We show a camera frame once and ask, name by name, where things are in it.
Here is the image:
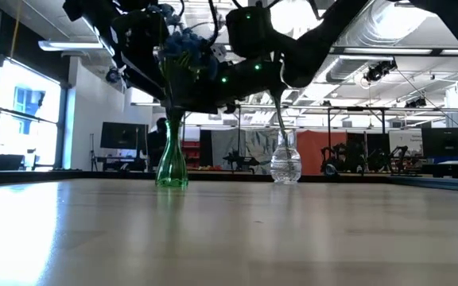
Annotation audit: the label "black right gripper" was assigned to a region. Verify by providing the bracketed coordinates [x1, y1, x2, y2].
[165, 59, 288, 114]

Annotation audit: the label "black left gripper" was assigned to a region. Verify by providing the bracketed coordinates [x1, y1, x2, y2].
[111, 10, 170, 101]

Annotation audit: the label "green glass vase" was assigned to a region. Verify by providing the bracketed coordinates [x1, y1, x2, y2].
[155, 118, 189, 188]

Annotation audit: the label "clear glass vase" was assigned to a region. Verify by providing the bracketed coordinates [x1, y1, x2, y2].
[270, 128, 303, 185]

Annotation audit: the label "red storage bins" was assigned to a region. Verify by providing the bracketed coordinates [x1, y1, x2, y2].
[180, 140, 201, 168]

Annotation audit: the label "person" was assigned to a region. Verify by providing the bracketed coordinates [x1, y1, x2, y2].
[146, 117, 169, 170]

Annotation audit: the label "black computer monitor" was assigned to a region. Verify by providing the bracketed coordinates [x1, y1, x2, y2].
[99, 122, 149, 151]
[421, 126, 458, 159]

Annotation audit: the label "grey leaf-print cloth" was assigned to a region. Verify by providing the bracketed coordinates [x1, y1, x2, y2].
[212, 127, 280, 175]

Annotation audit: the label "long ceiling light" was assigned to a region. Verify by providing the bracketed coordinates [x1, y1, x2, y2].
[37, 39, 107, 52]

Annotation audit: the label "black tripod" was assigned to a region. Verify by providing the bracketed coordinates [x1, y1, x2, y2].
[88, 133, 99, 172]

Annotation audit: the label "orange partition panel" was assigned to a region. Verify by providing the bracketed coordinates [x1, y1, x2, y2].
[296, 129, 349, 176]

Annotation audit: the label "black background workcell frame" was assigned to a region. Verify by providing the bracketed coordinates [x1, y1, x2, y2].
[180, 102, 385, 176]

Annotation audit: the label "black ceiling-mounted camera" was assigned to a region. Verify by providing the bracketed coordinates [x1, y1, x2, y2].
[364, 59, 398, 83]

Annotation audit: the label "silver ventilation duct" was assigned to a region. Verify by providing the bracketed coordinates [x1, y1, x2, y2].
[326, 0, 439, 83]

